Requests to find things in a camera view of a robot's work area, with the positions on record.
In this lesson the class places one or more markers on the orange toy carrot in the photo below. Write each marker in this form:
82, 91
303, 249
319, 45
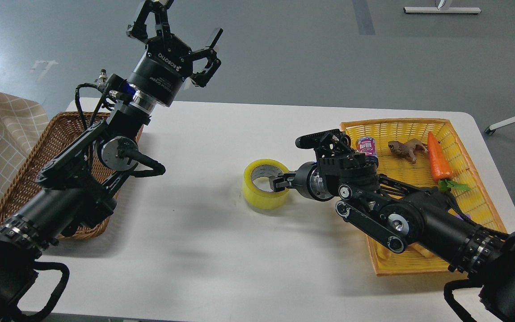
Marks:
441, 170

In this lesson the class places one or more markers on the brown toy frog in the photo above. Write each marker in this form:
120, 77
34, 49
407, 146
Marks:
407, 149

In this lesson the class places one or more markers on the yellow tape roll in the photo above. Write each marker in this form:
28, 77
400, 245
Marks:
256, 186

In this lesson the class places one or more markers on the purple foam block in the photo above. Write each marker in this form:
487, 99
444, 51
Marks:
464, 217

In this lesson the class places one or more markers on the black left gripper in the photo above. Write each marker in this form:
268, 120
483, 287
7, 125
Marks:
163, 71

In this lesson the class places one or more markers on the small red drink can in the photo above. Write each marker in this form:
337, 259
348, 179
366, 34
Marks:
367, 145

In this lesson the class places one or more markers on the white stand base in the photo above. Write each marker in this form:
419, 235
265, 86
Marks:
442, 7

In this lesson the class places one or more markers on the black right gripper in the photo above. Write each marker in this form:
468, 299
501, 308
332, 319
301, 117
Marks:
307, 181

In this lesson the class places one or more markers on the yellow plastic basket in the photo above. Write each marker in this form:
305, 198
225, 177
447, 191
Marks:
475, 202

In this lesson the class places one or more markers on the brown wicker basket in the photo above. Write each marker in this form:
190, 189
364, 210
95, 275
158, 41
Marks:
61, 131

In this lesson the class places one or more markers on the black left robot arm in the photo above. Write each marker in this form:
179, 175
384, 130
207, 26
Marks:
78, 185

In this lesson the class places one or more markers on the toy croissant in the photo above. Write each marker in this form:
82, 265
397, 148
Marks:
423, 250

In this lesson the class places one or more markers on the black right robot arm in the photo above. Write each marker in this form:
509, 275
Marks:
397, 214

